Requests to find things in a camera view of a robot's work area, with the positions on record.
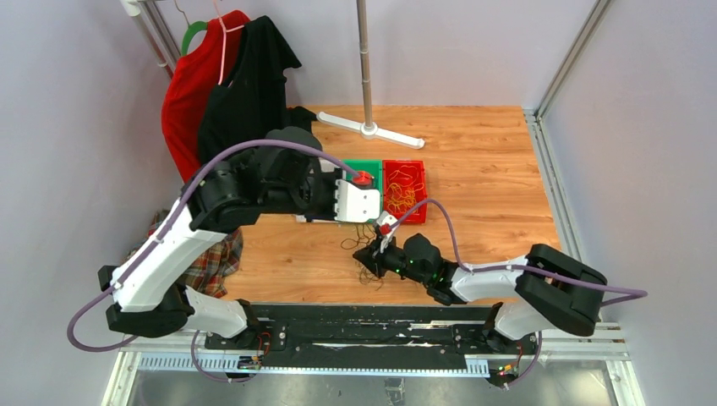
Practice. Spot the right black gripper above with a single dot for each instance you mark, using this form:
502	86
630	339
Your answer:
376	264

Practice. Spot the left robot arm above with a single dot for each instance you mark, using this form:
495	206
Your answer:
278	174

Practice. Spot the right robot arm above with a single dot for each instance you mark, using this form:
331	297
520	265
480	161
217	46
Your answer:
544	289

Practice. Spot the red plastic bin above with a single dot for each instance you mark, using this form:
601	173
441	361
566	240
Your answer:
404	185

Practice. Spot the white plastic bin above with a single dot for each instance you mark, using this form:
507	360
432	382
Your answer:
313	218

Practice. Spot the white stand with pole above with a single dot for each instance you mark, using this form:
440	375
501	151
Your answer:
368	128

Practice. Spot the plaid flannel shirt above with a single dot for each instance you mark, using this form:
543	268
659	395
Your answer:
208	272

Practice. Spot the black shirt on hanger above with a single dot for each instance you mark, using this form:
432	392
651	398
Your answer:
251	100

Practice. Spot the red shirt on hanger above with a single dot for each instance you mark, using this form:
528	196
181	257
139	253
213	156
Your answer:
188	94

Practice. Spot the pink clothes hanger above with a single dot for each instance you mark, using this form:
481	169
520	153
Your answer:
226	30

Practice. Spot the green clothes hanger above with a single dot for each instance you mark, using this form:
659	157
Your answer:
192	30

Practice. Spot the white clothes rack pole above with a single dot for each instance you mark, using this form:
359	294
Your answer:
152	25

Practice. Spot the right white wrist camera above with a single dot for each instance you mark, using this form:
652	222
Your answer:
385	229

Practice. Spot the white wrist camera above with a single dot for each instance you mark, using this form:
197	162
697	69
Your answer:
385	229
355	205

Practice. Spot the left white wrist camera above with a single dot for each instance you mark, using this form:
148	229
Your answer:
355	205

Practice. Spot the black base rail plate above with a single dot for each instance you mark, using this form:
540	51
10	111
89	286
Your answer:
386	338

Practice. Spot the aluminium corner frame post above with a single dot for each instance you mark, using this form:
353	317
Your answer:
576	49

